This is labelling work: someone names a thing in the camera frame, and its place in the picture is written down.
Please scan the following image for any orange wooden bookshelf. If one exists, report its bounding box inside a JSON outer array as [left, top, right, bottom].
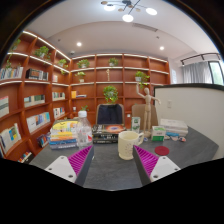
[[0, 31, 170, 161]]

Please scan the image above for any green and white box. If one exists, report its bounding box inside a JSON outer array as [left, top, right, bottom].
[[151, 126, 166, 141]]

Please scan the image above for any dark stack of books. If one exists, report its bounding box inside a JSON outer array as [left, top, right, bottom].
[[92, 124, 126, 144]]

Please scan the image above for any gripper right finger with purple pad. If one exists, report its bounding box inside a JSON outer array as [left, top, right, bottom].
[[133, 145, 180, 186]]

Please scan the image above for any potted plant right shelf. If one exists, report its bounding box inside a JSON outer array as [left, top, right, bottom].
[[135, 71, 150, 88]]

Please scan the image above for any hanging green plant centre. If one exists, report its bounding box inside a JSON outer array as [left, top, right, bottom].
[[103, 85, 118, 103]]

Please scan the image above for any ceiling lamp with round bulbs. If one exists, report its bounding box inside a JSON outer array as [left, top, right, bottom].
[[100, 0, 157, 23]]

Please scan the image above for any white partition board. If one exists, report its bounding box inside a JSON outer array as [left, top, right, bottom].
[[154, 83, 224, 159]]

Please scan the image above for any colourful stack of books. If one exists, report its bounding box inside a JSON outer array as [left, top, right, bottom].
[[48, 119, 78, 149]]

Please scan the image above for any brown cardboard chair back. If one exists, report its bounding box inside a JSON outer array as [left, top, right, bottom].
[[132, 104, 158, 129]]

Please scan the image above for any small green carton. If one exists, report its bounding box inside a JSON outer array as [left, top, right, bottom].
[[131, 117, 140, 133]]

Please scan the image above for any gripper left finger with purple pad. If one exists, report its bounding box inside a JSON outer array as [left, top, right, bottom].
[[46, 145, 94, 186]]

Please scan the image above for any clear plastic water bottle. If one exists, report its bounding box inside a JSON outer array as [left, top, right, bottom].
[[77, 111, 93, 148]]

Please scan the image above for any wooden artist mannequin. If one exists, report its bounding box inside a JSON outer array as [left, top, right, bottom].
[[136, 83, 161, 138]]

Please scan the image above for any cream ceramic mug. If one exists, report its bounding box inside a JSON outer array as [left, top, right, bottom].
[[118, 131, 144, 160]]

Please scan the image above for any grey window curtain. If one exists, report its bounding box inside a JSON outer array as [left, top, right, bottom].
[[182, 61, 212, 84]]

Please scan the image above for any dark office chair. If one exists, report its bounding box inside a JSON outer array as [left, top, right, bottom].
[[96, 104, 124, 124]]

